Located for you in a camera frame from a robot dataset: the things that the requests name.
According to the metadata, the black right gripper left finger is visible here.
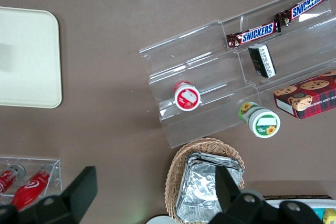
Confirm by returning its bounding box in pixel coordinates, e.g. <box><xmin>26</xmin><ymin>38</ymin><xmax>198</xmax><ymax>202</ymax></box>
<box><xmin>0</xmin><ymin>166</ymin><xmax>98</xmax><ymax>224</ymax></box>

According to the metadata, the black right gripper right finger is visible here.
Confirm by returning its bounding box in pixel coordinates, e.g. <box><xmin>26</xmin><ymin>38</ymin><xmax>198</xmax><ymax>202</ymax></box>
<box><xmin>209</xmin><ymin>165</ymin><xmax>324</xmax><ymax>224</ymax></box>

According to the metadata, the oval light wicker basket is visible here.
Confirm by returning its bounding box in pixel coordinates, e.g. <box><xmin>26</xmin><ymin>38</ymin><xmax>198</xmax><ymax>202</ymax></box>
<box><xmin>164</xmin><ymin>137</ymin><xmax>246</xmax><ymax>222</ymax></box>

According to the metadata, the white snack tray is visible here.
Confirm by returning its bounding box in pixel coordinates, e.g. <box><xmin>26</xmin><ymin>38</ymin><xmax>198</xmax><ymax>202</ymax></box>
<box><xmin>262</xmin><ymin>195</ymin><xmax>336</xmax><ymax>224</ymax></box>

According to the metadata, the cream plastic tray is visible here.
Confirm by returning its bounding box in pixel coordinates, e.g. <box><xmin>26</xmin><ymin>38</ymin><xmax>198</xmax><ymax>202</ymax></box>
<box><xmin>0</xmin><ymin>6</ymin><xmax>63</xmax><ymax>109</ymax></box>

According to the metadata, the clear acrylic bottle rack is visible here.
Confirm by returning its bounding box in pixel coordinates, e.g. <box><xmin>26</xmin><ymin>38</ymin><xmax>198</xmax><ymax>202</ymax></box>
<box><xmin>0</xmin><ymin>156</ymin><xmax>63</xmax><ymax>210</ymax></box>

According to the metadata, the aluminium foil container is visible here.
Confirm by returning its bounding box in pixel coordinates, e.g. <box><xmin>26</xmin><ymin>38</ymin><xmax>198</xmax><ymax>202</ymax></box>
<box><xmin>186</xmin><ymin>152</ymin><xmax>245</xmax><ymax>180</ymax></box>
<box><xmin>176</xmin><ymin>161</ymin><xmax>244</xmax><ymax>223</ymax></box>

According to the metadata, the red Coca-Cola bottle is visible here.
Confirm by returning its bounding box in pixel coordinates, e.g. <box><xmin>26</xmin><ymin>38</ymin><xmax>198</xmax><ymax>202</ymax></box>
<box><xmin>0</xmin><ymin>164</ymin><xmax>26</xmax><ymax>196</ymax></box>
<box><xmin>9</xmin><ymin>164</ymin><xmax>57</xmax><ymax>210</ymax></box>

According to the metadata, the green sunflower cup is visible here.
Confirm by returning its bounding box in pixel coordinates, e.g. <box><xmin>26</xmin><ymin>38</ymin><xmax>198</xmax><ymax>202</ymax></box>
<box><xmin>237</xmin><ymin>101</ymin><xmax>281</xmax><ymax>139</ymax></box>

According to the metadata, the teal snack packet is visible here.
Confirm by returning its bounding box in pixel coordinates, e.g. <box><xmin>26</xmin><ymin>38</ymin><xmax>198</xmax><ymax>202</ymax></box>
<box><xmin>313</xmin><ymin>207</ymin><xmax>326</xmax><ymax>221</ymax></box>

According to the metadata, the yellow snack packet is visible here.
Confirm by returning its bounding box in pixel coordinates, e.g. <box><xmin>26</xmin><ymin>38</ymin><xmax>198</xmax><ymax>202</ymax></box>
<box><xmin>323</xmin><ymin>207</ymin><xmax>336</xmax><ymax>224</ymax></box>

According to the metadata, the red strawberry yogurt cup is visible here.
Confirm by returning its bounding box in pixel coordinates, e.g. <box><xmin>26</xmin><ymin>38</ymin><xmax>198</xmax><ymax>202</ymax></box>
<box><xmin>173</xmin><ymin>80</ymin><xmax>203</xmax><ymax>111</ymax></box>

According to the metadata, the red tartan cookie box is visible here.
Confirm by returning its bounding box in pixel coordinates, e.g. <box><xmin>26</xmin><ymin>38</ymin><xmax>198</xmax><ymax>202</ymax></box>
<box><xmin>272</xmin><ymin>69</ymin><xmax>336</xmax><ymax>121</ymax></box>

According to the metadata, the small black box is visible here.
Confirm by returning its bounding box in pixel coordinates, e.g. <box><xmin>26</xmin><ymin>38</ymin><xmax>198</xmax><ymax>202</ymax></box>
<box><xmin>247</xmin><ymin>44</ymin><xmax>277</xmax><ymax>79</ymax></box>

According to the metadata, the clear acrylic stepped display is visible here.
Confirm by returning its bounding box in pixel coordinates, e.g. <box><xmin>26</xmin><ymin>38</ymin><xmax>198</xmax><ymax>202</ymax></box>
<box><xmin>139</xmin><ymin>0</ymin><xmax>336</xmax><ymax>149</ymax></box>

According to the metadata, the Snickers chocolate bar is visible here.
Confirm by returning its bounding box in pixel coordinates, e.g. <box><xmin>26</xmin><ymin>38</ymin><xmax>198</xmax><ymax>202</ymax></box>
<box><xmin>226</xmin><ymin>21</ymin><xmax>282</xmax><ymax>51</ymax></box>
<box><xmin>274</xmin><ymin>0</ymin><xmax>330</xmax><ymax>27</ymax></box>

